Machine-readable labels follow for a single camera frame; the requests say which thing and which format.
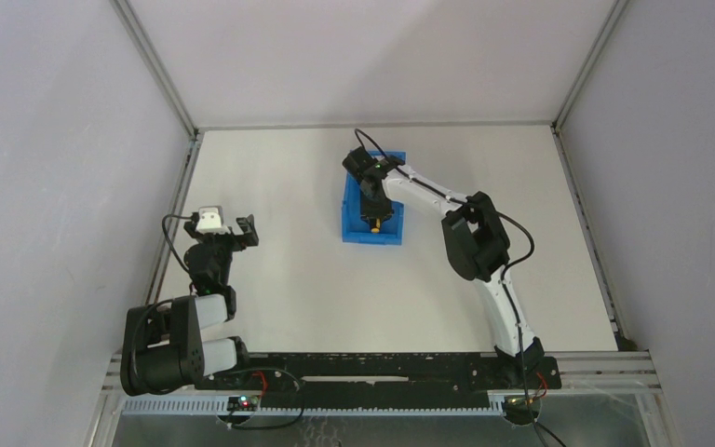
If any blue plastic bin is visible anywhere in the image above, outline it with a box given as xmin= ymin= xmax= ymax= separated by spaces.
xmin=341 ymin=156 xmax=404 ymax=246

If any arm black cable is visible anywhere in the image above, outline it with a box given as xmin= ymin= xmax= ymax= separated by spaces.
xmin=161 ymin=213 xmax=201 ymax=291
xmin=353 ymin=128 xmax=569 ymax=447

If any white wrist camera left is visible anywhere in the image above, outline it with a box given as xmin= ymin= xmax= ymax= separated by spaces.
xmin=195 ymin=206 xmax=229 ymax=235

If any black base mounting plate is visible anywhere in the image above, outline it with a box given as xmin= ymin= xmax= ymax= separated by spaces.
xmin=198 ymin=352 xmax=562 ymax=409

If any aluminium frame rail back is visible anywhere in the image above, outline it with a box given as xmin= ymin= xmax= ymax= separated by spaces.
xmin=197 ymin=119 xmax=554 ymax=133

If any white slotted cable duct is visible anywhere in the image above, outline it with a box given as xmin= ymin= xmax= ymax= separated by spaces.
xmin=122 ymin=395 xmax=505 ymax=416

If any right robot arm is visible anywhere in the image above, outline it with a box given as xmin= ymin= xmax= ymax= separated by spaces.
xmin=342 ymin=147 xmax=545 ymax=373

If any black yellow screwdriver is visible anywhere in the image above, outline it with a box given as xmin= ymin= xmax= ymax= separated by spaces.
xmin=371 ymin=219 xmax=382 ymax=234

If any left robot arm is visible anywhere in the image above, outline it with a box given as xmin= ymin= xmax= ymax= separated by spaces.
xmin=120 ymin=207 xmax=259 ymax=396

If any aluminium frame rail left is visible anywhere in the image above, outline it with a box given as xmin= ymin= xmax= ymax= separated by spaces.
xmin=110 ymin=0 xmax=205 ymax=306

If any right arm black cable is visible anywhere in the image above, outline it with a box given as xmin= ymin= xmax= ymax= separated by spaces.
xmin=353 ymin=128 xmax=569 ymax=447

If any aluminium frame rail right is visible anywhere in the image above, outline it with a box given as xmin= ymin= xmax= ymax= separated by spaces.
xmin=550 ymin=0 xmax=636 ymax=351

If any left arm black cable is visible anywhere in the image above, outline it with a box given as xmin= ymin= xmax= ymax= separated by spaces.
xmin=161 ymin=213 xmax=201 ymax=291

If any aluminium frame rail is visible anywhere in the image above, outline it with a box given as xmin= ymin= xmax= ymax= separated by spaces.
xmin=550 ymin=0 xmax=636 ymax=351
xmin=110 ymin=0 xmax=205 ymax=306
xmin=197 ymin=119 xmax=554 ymax=133

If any small circuit board with LEDs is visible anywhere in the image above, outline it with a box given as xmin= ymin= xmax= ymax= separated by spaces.
xmin=226 ymin=396 xmax=261 ymax=413

